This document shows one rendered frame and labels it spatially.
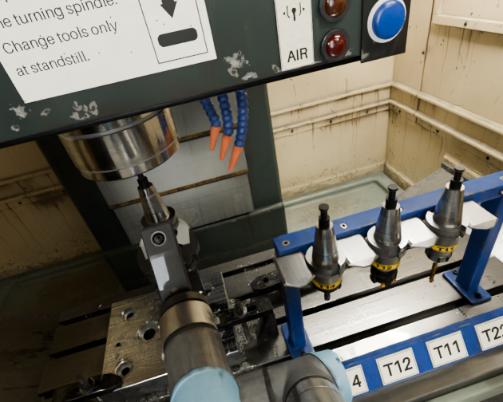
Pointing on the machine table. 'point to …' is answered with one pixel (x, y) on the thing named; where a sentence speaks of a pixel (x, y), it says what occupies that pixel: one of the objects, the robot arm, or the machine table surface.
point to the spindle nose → (123, 146)
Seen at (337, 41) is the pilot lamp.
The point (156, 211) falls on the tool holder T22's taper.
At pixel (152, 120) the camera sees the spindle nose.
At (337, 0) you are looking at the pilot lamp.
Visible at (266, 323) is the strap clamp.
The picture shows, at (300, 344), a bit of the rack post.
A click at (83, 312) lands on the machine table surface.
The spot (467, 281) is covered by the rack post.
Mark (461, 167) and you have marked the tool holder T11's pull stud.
